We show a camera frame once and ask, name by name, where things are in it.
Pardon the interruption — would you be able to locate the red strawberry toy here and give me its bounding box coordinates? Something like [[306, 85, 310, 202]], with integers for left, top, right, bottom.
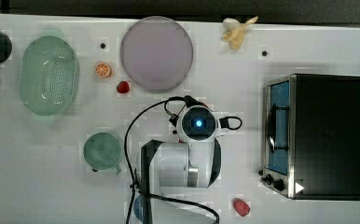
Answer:
[[232, 199, 250, 217]]

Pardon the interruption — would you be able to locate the green perforated colander basket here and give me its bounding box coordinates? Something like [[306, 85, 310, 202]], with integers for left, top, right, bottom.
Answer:
[[19, 30, 79, 116]]

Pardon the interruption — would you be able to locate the orange slice toy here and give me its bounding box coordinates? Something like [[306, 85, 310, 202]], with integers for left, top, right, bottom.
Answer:
[[94, 62, 112, 77]]

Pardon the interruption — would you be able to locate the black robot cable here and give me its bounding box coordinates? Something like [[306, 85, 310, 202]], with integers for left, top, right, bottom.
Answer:
[[123, 95, 243, 224]]

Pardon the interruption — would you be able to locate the blue bowl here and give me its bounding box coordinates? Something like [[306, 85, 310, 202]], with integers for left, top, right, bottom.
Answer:
[[133, 195, 144, 222]]

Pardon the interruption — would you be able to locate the black toaster oven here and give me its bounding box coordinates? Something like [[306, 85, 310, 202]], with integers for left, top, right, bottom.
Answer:
[[258, 74, 360, 201]]

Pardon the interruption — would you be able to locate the grey round plate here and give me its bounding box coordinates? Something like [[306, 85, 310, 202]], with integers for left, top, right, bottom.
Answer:
[[120, 16, 193, 91]]

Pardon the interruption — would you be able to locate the small red tomato toy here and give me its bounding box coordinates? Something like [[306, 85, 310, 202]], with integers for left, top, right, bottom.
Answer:
[[117, 81, 130, 94]]

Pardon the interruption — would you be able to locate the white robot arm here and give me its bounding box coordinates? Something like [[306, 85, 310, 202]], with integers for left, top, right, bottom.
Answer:
[[136, 105, 221, 224]]

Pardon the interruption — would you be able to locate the peeled banana toy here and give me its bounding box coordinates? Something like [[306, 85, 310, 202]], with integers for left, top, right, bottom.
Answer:
[[221, 16, 258, 50]]

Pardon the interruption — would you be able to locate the green cup with handle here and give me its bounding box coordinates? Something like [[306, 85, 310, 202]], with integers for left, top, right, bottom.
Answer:
[[83, 133, 122, 175]]

